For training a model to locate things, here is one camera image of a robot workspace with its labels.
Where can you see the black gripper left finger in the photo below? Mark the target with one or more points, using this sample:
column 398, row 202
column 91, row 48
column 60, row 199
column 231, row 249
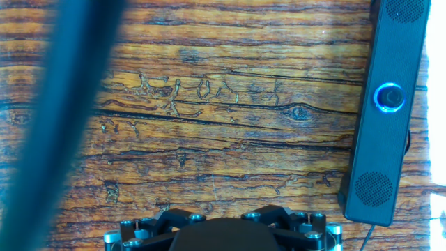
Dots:
column 157, row 226

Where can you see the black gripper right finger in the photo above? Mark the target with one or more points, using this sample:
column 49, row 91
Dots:
column 296, row 226

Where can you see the wood grain table mat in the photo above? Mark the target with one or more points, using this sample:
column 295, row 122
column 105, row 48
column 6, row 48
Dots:
column 209, row 139

